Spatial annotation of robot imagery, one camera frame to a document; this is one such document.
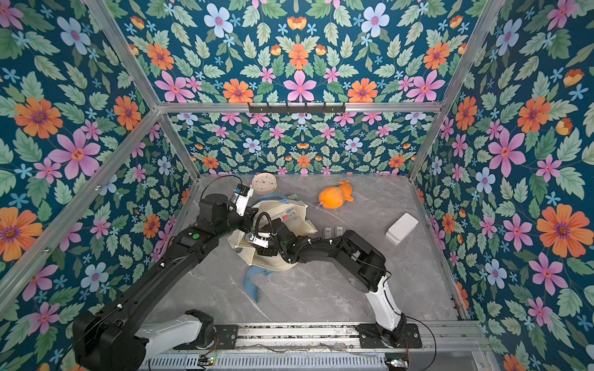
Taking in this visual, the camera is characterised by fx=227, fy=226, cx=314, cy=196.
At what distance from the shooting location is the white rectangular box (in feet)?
3.14

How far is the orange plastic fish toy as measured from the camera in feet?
3.38

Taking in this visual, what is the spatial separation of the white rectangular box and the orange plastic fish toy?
0.74 ft
